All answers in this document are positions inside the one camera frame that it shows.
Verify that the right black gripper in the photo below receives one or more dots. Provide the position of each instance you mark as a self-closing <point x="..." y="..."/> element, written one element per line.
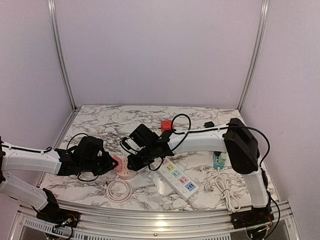
<point x="135" y="165"/>

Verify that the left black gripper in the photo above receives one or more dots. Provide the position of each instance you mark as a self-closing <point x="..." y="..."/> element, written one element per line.
<point x="108" y="163"/>

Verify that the pink cube socket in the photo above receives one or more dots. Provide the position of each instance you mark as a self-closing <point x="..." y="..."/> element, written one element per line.
<point x="121" y="164"/>

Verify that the red cube socket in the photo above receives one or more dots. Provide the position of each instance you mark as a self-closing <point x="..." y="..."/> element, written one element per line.
<point x="165" y="125"/>

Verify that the white multicolour power strip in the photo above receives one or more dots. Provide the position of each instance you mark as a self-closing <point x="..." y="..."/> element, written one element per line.
<point x="176" y="178"/>

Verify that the black power adapter with cable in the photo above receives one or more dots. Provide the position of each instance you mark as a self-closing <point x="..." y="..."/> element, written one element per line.
<point x="208" y="124"/>

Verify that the teal power strip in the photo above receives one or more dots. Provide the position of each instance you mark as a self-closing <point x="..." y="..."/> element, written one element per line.
<point x="216" y="165"/>

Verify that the pink round power strip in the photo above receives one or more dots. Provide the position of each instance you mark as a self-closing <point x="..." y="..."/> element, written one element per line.
<point x="127" y="174"/>

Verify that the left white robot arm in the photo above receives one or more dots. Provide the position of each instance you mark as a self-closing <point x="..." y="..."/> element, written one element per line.
<point x="17" y="158"/>

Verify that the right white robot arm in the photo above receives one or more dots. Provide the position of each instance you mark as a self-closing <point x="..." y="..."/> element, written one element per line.
<point x="233" y="138"/>

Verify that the light green plug on teal strip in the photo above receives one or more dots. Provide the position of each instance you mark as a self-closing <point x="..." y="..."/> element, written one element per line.
<point x="221" y="158"/>

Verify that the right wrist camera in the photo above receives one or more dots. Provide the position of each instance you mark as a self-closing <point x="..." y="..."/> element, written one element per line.
<point x="142" y="136"/>

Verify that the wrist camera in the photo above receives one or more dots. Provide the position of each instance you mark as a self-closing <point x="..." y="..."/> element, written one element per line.
<point x="89" y="146"/>
<point x="142" y="136"/>

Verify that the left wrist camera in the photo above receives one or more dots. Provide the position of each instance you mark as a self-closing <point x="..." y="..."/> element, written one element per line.
<point x="89" y="146"/>

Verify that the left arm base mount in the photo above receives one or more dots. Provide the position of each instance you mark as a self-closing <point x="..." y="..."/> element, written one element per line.
<point x="52" y="213"/>

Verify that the aluminium front rail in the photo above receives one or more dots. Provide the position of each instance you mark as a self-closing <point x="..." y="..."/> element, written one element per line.
<point x="120" y="224"/>

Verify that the left aluminium frame post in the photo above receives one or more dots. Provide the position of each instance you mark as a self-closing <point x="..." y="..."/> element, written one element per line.
<point x="59" y="52"/>

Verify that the aluminium frame post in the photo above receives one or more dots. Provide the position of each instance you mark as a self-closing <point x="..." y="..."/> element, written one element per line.
<point x="59" y="52"/>
<point x="261" y="29"/>

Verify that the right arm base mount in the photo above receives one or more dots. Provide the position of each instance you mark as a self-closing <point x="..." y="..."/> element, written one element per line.
<point x="252" y="217"/>

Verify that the right aluminium frame post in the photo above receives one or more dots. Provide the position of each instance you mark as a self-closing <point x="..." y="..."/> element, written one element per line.
<point x="261" y="29"/>

